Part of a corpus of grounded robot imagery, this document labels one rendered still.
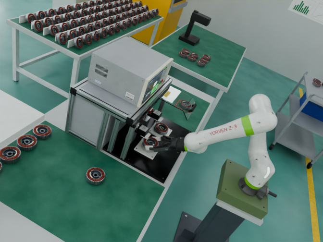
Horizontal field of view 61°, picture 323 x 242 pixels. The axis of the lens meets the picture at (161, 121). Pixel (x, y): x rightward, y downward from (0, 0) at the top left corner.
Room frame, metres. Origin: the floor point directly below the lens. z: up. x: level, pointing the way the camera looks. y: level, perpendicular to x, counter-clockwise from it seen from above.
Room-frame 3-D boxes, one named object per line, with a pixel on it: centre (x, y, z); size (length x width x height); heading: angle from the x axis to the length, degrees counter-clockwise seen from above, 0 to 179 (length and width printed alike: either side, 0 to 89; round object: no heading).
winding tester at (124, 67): (1.64, 0.31, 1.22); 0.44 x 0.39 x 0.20; 171
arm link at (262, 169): (1.41, -0.72, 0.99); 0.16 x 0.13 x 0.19; 9
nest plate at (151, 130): (1.69, -0.02, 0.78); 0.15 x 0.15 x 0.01; 81
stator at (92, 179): (1.06, 0.24, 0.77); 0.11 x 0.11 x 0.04
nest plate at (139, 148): (1.45, 0.02, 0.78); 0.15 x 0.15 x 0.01; 81
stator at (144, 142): (1.45, 0.01, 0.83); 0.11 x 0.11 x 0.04
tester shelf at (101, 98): (1.63, 0.31, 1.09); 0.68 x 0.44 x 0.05; 171
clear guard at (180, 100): (1.77, -0.03, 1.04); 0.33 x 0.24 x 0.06; 81
